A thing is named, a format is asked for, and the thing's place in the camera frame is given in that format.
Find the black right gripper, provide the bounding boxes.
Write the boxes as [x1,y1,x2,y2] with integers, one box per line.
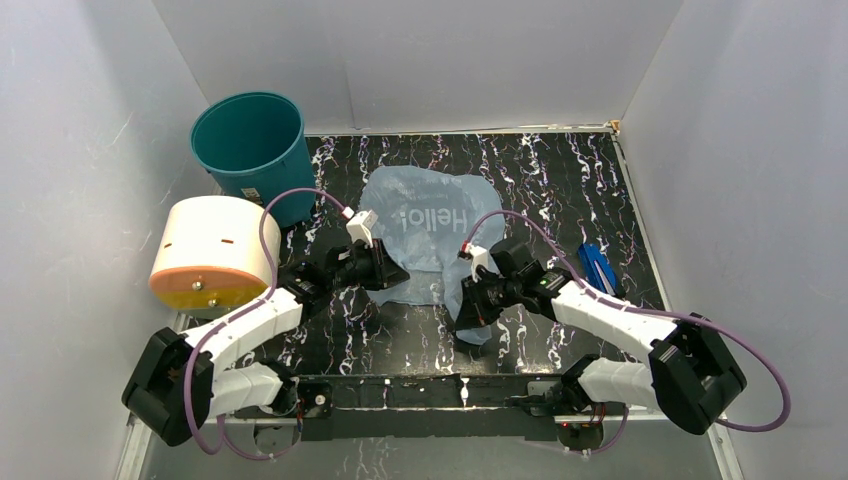
[454,271,521,330]

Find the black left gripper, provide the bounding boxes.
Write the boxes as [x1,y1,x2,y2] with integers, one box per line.
[329,239,410,292]

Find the light blue plastic bag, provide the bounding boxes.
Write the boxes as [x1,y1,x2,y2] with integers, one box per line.
[359,166,502,321]

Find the blue stapler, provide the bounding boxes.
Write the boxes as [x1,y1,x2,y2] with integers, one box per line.
[577,243,625,299]

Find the cream orange round container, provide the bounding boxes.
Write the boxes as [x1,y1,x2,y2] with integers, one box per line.
[148,195,282,318]

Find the teal plastic trash bin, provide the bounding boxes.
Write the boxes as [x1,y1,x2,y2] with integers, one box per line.
[189,92,316,207]

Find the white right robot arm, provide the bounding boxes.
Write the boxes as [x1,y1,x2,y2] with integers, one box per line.
[454,238,747,435]

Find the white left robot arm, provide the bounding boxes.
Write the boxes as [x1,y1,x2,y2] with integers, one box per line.
[121,239,410,446]

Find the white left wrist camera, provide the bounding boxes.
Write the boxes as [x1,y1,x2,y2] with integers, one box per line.
[342,207,378,248]

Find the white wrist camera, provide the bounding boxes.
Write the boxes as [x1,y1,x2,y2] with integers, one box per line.
[342,207,378,248]
[458,241,491,282]

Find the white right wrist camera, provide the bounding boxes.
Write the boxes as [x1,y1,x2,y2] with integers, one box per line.
[458,241,491,282]

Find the black front mounting rail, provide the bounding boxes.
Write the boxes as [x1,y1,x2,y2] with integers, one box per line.
[235,372,627,444]

